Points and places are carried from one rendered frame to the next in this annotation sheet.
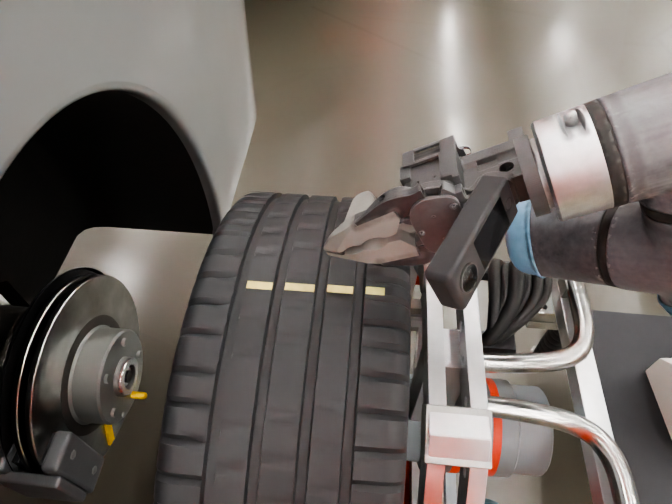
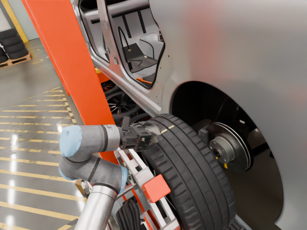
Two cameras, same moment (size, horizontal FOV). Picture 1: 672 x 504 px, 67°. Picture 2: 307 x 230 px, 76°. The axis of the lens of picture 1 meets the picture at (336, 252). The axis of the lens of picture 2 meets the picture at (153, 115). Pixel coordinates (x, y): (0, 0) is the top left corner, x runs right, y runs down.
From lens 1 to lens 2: 0.92 m
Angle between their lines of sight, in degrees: 89
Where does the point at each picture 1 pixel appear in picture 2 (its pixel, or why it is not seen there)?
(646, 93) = (92, 127)
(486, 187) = (125, 127)
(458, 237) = (126, 120)
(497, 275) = (134, 204)
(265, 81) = not seen: outside the picture
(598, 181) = not seen: hidden behind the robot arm
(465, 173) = (133, 135)
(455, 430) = not seen: hidden behind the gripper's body
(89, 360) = (219, 140)
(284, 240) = (178, 138)
